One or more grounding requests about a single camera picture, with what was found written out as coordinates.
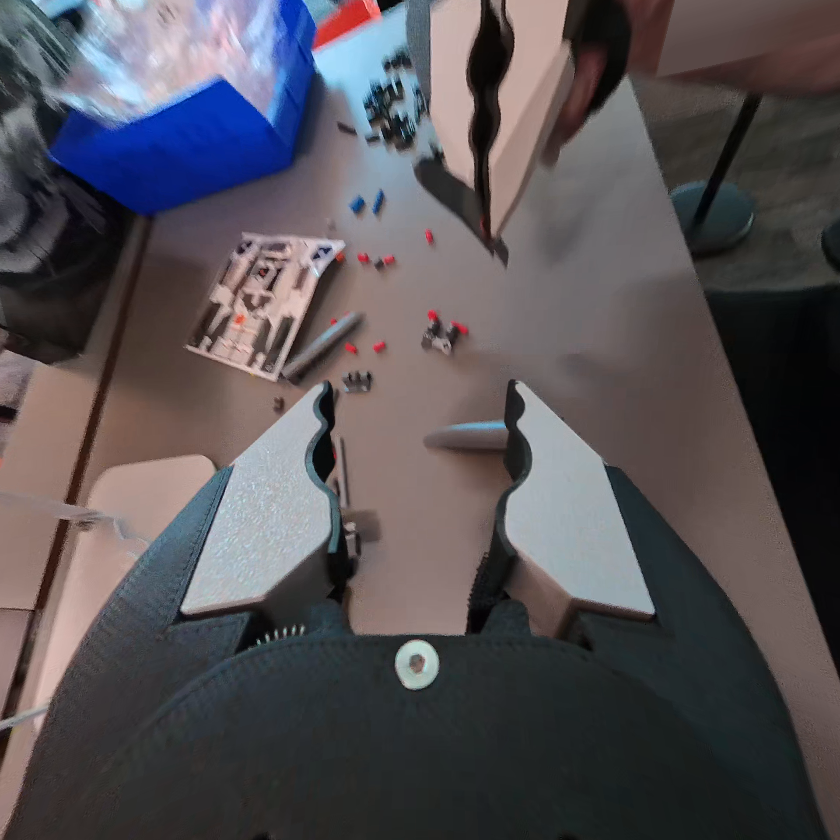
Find pile of black lego pieces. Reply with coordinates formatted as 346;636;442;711
363;47;437;155

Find blue plastic bin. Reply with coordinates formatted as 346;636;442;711
49;0;319;216

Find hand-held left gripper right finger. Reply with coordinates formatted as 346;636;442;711
482;379;657;641

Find grey and red lego assembly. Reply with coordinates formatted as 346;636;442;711
421;310;470;357

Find lego sticker sheet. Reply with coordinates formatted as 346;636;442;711
185;231;347;383

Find dark grey lego wedge panel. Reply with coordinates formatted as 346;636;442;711
423;422;511;452

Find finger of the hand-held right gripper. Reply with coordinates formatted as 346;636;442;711
428;0;491;193
486;0;576;240

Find person's right forearm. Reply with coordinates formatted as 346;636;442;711
626;0;840;96

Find lego set box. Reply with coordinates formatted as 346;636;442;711
0;98;132;365

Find framed marker sign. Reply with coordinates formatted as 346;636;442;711
669;92;763;258

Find crumpled clear plastic bags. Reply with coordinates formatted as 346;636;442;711
39;0;290;126

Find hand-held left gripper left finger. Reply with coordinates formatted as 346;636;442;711
178;381;345;621

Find grey lego panel with holes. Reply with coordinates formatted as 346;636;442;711
281;310;365;385

